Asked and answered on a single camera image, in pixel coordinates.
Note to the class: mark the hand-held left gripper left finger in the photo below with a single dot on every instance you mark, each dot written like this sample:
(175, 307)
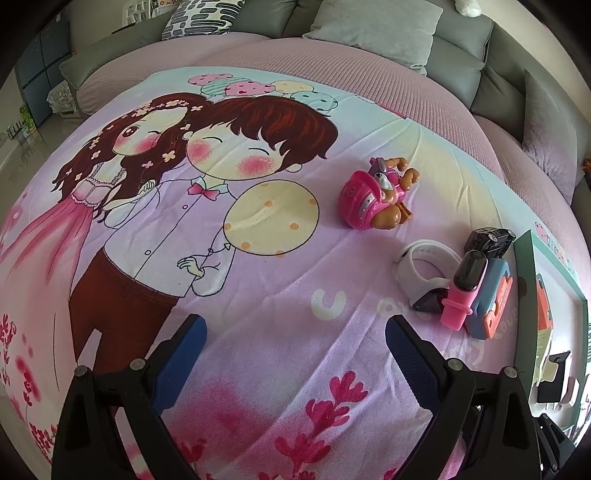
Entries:
(178, 364)

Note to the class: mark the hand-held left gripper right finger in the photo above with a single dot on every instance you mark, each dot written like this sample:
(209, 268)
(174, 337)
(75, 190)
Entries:
(415, 364)

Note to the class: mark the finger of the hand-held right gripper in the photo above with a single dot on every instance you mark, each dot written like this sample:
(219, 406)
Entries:
(556, 443)

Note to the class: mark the pink watch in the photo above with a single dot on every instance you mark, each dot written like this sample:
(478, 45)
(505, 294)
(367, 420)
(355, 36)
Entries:
(455, 309)

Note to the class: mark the orange lettered toy pistol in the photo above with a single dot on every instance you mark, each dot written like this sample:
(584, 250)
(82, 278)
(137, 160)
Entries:
(496, 314)

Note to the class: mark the white watch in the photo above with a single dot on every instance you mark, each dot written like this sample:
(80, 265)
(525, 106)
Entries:
(436, 251)

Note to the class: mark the teal cardboard box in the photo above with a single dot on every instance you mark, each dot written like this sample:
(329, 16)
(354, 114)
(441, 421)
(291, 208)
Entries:
(528, 277)

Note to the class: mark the black toy car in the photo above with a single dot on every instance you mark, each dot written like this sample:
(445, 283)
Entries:
(489, 237)

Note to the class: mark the pink puppy toy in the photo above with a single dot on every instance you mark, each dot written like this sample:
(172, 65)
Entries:
(364, 198)

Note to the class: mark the pink printed blanket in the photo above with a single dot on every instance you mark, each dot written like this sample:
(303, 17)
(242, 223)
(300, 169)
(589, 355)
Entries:
(277, 286)

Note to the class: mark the lavender grey pillow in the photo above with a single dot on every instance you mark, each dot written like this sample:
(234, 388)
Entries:
(549, 138)

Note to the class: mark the pink sofa cover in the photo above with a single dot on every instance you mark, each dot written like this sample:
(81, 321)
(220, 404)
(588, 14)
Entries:
(369, 83)

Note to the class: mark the white lace cloth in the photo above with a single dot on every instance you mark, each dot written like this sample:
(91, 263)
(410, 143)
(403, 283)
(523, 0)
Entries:
(60, 99)

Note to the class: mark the grey blue cabinet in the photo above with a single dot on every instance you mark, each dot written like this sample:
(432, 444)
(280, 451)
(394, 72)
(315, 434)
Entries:
(44, 69)

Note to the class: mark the black white patterned pillow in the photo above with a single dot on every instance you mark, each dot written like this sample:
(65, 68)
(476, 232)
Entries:
(203, 18)

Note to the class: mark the white magazine rack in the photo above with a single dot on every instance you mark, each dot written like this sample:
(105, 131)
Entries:
(138, 6)

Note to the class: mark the white plush toy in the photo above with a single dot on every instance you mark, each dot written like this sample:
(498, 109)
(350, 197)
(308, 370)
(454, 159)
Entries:
(466, 5)

